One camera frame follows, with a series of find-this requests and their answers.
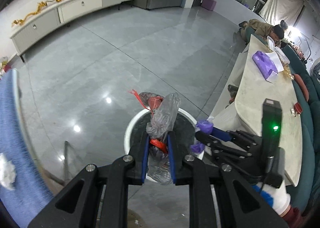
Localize white tissue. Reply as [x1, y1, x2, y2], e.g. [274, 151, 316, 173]
[0, 153, 16, 191]

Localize beige marble coffee table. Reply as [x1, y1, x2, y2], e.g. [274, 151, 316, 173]
[235, 35, 303, 186]

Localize blue fluffy rug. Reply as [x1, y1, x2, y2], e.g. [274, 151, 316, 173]
[1, 69, 53, 227]

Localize person in brown coat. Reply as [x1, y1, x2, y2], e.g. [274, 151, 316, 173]
[239, 19, 289, 47]

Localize white round trash bin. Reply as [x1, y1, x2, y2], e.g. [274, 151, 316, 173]
[124, 106, 207, 184]

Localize purple tissue box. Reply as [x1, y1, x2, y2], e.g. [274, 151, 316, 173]
[252, 50, 278, 83]

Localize white TV cabinet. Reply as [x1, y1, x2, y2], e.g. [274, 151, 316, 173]
[10, 0, 132, 56]

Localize golden dragon figurine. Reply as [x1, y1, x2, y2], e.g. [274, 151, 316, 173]
[11, 0, 64, 27]

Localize purple storage stool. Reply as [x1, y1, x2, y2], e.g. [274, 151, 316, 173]
[201, 0, 216, 11]

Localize white hanging sheet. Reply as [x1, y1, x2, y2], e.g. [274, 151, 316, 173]
[259, 0, 304, 26]

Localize right dark red forearm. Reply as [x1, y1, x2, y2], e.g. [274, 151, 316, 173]
[280, 205, 304, 228]

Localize clear plastic bag trash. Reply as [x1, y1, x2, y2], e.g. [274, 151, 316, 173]
[130, 90, 181, 185]

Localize right gloved hand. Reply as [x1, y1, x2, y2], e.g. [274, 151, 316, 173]
[252, 181, 291, 217]

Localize purple plastic wrapper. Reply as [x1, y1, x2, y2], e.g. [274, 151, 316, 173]
[190, 119, 214, 154]

